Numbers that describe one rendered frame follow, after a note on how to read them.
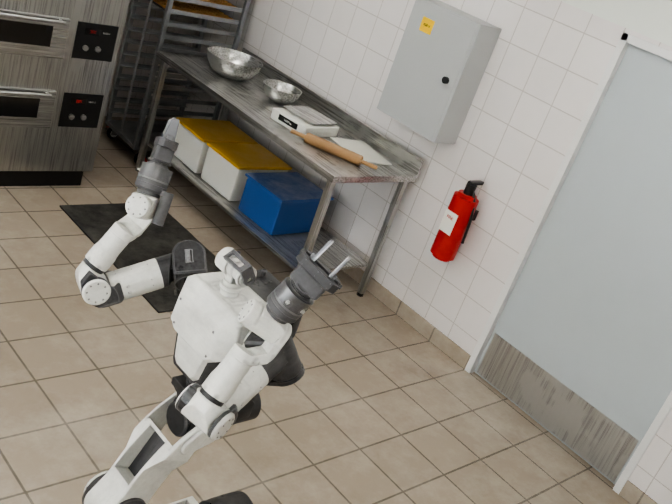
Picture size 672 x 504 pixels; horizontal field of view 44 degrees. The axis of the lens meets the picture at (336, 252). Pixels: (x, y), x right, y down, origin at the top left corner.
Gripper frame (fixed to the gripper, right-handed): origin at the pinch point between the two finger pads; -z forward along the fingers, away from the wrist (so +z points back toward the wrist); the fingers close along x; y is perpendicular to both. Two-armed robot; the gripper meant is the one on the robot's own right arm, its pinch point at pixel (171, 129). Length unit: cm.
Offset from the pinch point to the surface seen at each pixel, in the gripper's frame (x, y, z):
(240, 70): -309, -66, -76
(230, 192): -298, -85, 2
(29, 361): -152, 6, 108
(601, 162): -127, -226, -73
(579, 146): -137, -217, -79
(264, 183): -271, -97, -10
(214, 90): -292, -52, -55
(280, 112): -258, -89, -53
